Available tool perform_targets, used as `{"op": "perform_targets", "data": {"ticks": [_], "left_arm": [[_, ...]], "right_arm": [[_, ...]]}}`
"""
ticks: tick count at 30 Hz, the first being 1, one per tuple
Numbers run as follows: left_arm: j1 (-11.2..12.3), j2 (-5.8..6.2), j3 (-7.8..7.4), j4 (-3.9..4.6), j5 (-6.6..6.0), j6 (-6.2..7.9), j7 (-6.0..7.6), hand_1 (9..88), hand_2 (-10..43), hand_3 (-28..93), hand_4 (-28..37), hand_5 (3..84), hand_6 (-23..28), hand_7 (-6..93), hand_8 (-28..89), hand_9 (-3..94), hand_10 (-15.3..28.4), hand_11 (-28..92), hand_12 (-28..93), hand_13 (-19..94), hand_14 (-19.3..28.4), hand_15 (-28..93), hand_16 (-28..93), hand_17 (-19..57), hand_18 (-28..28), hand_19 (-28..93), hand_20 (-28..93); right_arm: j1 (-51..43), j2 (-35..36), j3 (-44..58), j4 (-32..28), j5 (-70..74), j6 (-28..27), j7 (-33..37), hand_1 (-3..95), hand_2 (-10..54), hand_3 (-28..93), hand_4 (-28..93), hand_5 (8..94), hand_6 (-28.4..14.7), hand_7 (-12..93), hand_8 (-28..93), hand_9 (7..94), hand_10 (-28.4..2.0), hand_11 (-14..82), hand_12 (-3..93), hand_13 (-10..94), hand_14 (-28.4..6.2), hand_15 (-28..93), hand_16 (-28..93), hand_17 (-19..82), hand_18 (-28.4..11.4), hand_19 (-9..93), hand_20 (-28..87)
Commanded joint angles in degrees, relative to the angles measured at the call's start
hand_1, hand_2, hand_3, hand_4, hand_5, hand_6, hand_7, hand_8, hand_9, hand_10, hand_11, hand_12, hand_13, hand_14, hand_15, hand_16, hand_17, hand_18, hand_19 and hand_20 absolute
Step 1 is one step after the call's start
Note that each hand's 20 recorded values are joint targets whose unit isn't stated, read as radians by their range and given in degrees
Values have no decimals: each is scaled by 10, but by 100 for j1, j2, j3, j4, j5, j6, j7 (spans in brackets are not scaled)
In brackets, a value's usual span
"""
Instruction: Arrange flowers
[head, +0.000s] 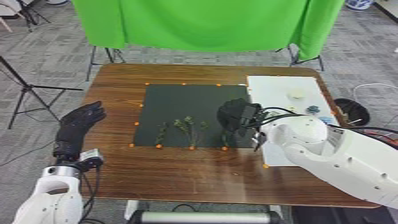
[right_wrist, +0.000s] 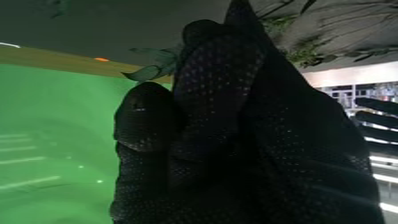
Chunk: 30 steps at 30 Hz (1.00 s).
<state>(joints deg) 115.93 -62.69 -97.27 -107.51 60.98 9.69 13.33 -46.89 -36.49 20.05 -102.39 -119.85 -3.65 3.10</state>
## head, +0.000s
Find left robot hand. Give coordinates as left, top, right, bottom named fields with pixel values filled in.
left=51, top=100, right=108, bottom=162

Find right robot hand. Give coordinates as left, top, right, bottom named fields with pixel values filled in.
left=215, top=97, right=266, bottom=138

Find dark mat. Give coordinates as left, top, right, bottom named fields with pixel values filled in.
left=131, top=83, right=257, bottom=149

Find white sheet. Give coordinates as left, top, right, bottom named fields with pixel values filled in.
left=245, top=75, right=339, bottom=168

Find white flower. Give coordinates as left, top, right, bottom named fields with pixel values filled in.
left=286, top=87, right=309, bottom=101

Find black tripod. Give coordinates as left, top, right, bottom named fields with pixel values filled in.
left=0, top=55, right=85, bottom=130

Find black round bin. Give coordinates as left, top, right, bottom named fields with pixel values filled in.
left=332, top=97, right=371, bottom=127

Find black stand legs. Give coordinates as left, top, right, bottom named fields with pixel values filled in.
left=83, top=45, right=128, bottom=83
left=273, top=44, right=327, bottom=72

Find pale grey bar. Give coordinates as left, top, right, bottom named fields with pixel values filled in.
left=126, top=210, right=286, bottom=224

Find black cable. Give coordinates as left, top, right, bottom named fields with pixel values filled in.
left=243, top=106, right=305, bottom=130
left=78, top=165, right=103, bottom=224

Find white cable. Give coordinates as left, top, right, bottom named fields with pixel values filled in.
left=350, top=82, right=398, bottom=101

